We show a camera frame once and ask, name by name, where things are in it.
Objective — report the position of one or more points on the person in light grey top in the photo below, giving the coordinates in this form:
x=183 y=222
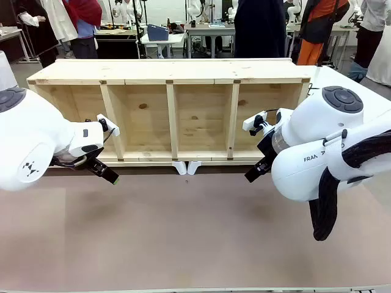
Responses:
x=371 y=30

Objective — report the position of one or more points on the blue plastic bin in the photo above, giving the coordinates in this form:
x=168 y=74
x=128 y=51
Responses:
x=157 y=33

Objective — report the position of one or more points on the black tripod stand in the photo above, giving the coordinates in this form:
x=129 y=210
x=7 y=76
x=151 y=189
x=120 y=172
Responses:
x=138 y=30

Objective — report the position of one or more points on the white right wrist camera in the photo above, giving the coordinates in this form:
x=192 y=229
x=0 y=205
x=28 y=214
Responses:
x=249 y=123

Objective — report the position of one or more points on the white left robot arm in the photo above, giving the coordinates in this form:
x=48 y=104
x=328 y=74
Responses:
x=30 y=137

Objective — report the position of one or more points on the black cart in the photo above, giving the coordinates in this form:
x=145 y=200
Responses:
x=116 y=45

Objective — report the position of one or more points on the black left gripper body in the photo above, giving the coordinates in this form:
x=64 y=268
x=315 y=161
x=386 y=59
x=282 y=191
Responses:
x=91 y=162

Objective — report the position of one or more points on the grey metal-legged table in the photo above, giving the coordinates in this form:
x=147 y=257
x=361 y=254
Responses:
x=9 y=33

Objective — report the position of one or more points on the person in navy FILA sweatshirt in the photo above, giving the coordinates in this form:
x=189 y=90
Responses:
x=259 y=30

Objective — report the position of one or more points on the white draped cover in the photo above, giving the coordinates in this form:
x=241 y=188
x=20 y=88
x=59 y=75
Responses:
x=380 y=64

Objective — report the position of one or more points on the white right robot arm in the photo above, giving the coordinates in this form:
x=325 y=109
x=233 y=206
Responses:
x=299 y=174

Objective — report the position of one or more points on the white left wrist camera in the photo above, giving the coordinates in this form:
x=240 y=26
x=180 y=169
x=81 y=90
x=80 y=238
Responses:
x=113 y=128

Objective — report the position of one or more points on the person in orange black jacket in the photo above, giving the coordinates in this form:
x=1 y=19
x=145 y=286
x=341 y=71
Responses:
x=320 y=24

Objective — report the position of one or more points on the black robe figure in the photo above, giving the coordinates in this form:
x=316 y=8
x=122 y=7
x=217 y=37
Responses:
x=39 y=36

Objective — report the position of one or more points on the red sweater figure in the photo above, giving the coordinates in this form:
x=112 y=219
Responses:
x=85 y=18

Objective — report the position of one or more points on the brown glass bottle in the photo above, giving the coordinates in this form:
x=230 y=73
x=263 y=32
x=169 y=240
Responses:
x=168 y=24

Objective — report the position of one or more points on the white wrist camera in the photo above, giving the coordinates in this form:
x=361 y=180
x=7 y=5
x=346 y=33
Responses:
x=113 y=128
x=249 y=123

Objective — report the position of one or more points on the grey workbench table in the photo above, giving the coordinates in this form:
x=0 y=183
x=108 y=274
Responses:
x=210 y=27

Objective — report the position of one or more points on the pine wood cubby shelf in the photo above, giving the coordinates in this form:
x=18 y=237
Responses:
x=198 y=73

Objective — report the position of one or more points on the white air purifier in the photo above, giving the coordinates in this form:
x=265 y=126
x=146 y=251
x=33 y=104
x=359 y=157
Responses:
x=6 y=73

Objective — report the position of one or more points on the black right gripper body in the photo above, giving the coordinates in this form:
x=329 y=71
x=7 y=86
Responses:
x=268 y=149

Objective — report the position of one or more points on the white desk with bin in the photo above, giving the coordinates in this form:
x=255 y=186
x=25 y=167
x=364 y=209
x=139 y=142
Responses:
x=175 y=38

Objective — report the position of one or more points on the white coat figure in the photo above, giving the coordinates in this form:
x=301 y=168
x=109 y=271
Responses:
x=62 y=24

